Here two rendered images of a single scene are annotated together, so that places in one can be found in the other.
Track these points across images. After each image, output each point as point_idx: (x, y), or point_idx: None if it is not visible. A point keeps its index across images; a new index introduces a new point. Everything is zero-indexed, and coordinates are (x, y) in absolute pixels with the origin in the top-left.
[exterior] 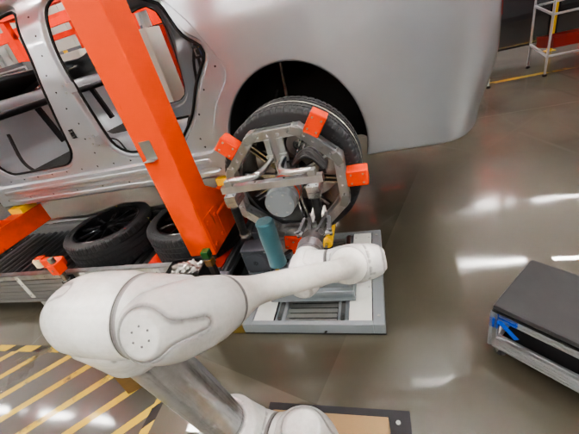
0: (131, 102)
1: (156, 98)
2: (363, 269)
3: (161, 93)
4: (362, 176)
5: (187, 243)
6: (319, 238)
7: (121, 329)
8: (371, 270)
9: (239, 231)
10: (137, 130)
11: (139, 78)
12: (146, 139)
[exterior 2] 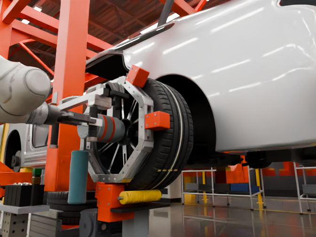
0: (59, 68)
1: (74, 71)
2: (4, 69)
3: (81, 72)
4: (155, 117)
5: (45, 176)
6: (49, 106)
7: None
8: (13, 77)
9: (50, 140)
10: (56, 85)
11: (68, 57)
12: (57, 90)
